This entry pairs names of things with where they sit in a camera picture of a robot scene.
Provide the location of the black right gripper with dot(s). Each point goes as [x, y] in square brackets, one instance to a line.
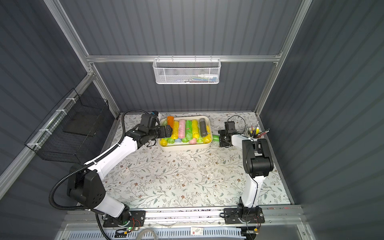
[222, 137]

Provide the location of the green labelled trash bag roll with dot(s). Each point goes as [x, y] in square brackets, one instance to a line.
[189, 131]

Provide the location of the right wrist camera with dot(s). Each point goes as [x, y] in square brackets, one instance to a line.
[230, 127]

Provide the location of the orange trash bag roll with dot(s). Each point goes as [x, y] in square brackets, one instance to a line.
[170, 121]

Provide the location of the white wire wall basket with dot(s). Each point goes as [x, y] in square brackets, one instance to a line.
[187, 71]

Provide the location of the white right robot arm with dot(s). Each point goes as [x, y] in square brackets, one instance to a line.
[257, 164]

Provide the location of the white pen cup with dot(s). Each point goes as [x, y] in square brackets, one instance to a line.
[255, 131]

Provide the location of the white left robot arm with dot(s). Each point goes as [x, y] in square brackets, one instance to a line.
[85, 182]

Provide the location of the yellow trash bag roll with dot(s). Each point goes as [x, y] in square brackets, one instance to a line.
[164, 142]
[175, 133]
[207, 139]
[195, 129]

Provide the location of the black wire side basket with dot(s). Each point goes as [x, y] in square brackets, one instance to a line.
[75, 133]

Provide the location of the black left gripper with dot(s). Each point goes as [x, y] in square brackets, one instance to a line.
[164, 131]

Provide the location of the cream storage box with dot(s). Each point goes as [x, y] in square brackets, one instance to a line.
[186, 146]

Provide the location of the grey trash bag roll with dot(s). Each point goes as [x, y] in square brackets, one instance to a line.
[203, 127]

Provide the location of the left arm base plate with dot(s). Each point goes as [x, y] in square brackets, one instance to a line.
[128, 219]

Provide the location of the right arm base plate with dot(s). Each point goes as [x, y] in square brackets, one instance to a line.
[243, 216]

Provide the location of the pink trash bag roll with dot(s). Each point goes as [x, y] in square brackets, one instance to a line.
[193, 141]
[182, 129]

